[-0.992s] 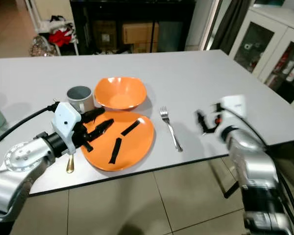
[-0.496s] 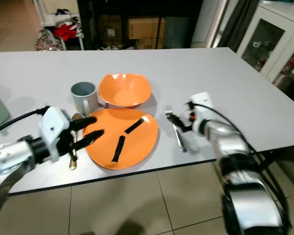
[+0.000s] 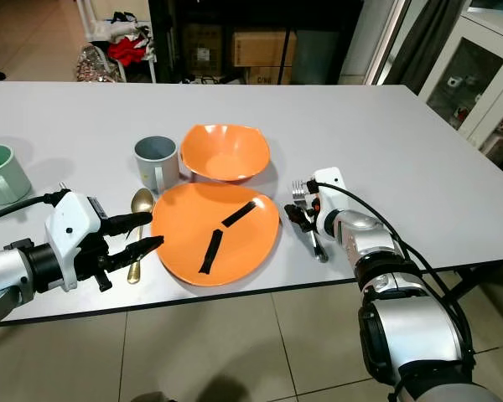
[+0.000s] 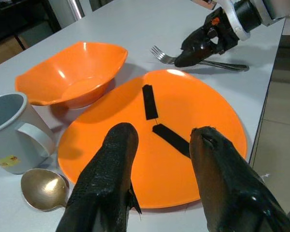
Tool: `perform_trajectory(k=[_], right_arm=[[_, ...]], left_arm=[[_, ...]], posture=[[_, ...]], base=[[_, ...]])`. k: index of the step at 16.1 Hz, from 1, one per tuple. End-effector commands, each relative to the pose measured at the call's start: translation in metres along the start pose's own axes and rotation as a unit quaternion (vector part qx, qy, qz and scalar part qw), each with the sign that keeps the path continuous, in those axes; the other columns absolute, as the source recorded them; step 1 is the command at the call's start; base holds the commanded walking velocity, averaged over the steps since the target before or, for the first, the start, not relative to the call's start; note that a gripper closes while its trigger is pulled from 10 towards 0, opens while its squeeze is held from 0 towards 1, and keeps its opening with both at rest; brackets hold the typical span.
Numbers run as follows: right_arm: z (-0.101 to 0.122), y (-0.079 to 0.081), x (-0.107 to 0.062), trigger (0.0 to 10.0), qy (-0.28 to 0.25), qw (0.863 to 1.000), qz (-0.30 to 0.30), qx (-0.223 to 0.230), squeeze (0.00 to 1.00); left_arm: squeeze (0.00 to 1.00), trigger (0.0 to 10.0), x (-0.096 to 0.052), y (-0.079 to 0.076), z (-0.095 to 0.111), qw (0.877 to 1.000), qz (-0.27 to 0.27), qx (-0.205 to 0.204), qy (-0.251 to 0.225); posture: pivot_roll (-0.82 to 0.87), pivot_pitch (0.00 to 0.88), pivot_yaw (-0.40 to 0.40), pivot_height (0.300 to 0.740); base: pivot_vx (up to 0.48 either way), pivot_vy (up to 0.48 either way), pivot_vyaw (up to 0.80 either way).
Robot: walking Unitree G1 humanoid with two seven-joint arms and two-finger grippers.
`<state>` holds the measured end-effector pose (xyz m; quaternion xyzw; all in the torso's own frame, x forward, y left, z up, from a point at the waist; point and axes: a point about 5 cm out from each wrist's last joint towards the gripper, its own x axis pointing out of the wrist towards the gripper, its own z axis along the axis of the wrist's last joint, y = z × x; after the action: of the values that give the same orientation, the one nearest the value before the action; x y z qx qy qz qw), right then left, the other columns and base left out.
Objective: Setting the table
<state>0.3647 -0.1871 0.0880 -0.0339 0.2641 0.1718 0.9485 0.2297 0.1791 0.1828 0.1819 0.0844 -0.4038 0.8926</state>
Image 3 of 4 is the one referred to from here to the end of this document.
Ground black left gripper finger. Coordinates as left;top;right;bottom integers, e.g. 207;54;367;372
105;212;153;237
113;235;165;262

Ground orange plate with black strips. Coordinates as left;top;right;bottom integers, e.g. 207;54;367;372
151;182;282;288

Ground gold spoon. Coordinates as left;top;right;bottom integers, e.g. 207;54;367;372
130;188;156;284

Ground grey mug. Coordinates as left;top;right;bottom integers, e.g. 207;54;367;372
134;136;180;195

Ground orange bowl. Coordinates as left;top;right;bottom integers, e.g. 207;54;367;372
180;124;272;183

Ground green mug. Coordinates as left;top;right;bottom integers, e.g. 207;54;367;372
0;144;32;206

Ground patterned sequin bag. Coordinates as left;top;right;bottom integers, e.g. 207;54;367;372
77;46;118;82

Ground light brown cardboard box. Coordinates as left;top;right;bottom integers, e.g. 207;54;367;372
232;31;296;68

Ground red cloth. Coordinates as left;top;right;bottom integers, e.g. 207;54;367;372
107;36;148;66

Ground dark cardboard box with label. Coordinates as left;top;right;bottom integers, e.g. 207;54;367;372
183;23;227;70

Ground dark shelving unit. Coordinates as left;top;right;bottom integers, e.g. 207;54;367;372
149;0;366;85

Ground white cabinet with glass door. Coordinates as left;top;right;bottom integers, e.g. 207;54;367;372
419;8;503;160

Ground grey curtain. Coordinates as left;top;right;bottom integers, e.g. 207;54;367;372
384;0;466;85

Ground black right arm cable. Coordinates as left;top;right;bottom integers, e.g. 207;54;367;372
303;176;479;374

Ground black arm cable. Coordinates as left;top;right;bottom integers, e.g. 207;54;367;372
303;176;479;374
0;191;72;227

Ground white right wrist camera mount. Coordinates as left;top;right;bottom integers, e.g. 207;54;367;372
310;167;349;240

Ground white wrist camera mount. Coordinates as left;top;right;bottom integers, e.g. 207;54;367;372
310;167;349;240
49;190;110;269

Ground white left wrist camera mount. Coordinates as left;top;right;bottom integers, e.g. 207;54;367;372
49;190;110;269

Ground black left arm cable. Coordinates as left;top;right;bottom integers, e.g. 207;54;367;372
0;191;72;227

